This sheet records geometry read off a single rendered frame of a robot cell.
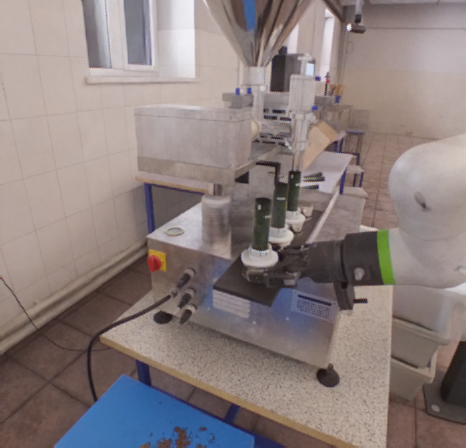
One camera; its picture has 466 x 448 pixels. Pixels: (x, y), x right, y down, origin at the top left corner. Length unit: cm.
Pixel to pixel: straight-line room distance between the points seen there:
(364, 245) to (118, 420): 75
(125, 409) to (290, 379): 44
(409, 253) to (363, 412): 42
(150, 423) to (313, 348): 46
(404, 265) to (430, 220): 10
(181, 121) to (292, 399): 66
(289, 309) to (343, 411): 25
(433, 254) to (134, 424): 79
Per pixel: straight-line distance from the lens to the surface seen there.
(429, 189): 45
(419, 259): 53
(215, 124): 68
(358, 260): 55
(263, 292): 61
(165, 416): 97
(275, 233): 71
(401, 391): 190
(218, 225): 74
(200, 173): 72
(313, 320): 74
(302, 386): 84
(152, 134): 77
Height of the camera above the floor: 140
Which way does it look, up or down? 23 degrees down
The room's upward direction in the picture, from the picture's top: 1 degrees clockwise
